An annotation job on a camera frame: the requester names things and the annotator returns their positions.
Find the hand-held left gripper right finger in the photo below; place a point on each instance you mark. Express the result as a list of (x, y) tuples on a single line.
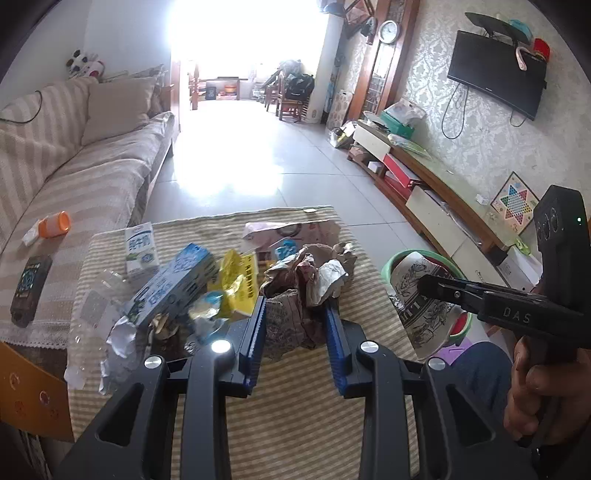
[(334, 353)]

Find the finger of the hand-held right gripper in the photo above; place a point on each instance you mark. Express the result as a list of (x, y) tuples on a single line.
[(443, 288)]

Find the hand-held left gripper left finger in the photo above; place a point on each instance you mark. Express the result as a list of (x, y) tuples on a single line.
[(254, 344)]

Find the printed paper bag liner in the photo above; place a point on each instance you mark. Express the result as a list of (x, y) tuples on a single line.
[(418, 318)]

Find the printed paper bag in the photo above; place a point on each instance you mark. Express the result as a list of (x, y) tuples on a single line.
[(293, 325)]

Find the green plastic basin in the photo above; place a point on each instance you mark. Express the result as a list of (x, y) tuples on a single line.
[(390, 268)]

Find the yellow cardboard box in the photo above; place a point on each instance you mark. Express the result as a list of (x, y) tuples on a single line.
[(239, 286)]

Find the blue toothpaste box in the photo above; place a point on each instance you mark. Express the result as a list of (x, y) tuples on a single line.
[(175, 282)]

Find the person's right hand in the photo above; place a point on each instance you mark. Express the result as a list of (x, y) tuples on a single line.
[(545, 383)]

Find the blue and yellow wrapper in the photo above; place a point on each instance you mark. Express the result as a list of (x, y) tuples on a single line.
[(207, 310)]

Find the purple plastic item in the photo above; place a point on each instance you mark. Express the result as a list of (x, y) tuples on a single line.
[(450, 354)]

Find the striped tablecloth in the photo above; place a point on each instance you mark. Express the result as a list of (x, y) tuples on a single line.
[(295, 420)]

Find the chinese checkers board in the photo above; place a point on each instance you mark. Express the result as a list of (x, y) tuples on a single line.
[(513, 203)]

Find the crumpled brown paper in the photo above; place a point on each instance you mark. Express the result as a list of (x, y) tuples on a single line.
[(304, 267)]

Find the wooden television cabinet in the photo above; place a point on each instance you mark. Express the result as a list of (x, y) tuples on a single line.
[(443, 194)]

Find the person's leg in jeans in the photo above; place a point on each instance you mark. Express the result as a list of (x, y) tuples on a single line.
[(482, 378)]

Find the pink paper box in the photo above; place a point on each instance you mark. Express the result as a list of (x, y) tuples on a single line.
[(268, 232)]

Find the red flat box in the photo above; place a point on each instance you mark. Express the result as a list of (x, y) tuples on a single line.
[(399, 168)]

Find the crumpled silver foil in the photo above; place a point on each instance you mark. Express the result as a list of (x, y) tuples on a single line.
[(119, 344)]

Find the white milk carton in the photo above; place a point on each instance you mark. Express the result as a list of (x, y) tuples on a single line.
[(141, 251)]

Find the green plastic packet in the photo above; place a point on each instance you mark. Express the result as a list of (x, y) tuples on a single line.
[(408, 145)]

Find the clear plastic bottle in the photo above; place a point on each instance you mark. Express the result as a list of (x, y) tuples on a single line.
[(90, 314)]

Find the green and white box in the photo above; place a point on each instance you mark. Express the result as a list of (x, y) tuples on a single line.
[(401, 117)]

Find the clear plastic bag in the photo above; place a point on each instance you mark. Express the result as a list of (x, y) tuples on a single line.
[(344, 136)]

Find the floral patterned board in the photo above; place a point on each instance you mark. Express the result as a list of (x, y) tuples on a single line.
[(339, 108)]

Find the black flat television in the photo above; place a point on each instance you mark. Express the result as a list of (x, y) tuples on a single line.
[(496, 74)]

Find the pink curved massager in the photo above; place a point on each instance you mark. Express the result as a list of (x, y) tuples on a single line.
[(524, 57)]

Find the wooden display shelf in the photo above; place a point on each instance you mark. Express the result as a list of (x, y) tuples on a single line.
[(383, 74)]

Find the striped beige sofa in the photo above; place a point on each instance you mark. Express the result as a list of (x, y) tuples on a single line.
[(92, 184)]

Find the orange plastic stool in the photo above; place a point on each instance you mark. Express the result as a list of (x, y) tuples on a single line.
[(32, 397)]

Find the dark patterned box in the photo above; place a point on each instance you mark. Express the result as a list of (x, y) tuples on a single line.
[(30, 288)]

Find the orange plastic cup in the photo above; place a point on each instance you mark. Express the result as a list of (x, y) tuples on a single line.
[(55, 224)]

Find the wooden chair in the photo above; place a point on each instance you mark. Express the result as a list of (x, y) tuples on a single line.
[(290, 108)]

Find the white tissue packet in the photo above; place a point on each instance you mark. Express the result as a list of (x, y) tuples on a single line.
[(31, 233)]

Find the black backpack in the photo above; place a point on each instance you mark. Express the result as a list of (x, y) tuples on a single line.
[(299, 85)]

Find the white standing air conditioner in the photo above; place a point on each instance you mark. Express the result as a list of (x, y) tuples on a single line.
[(323, 69)]

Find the beige pillow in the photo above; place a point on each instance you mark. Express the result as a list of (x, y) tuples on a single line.
[(117, 108)]

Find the framed picture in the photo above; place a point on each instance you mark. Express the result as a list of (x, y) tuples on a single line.
[(358, 18)]

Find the white spotted plush toy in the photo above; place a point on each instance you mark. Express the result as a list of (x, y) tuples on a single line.
[(83, 64)]

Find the black wall shelf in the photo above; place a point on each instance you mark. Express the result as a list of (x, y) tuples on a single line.
[(494, 27)]

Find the round wall clock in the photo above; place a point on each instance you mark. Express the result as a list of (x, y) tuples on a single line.
[(388, 32)]

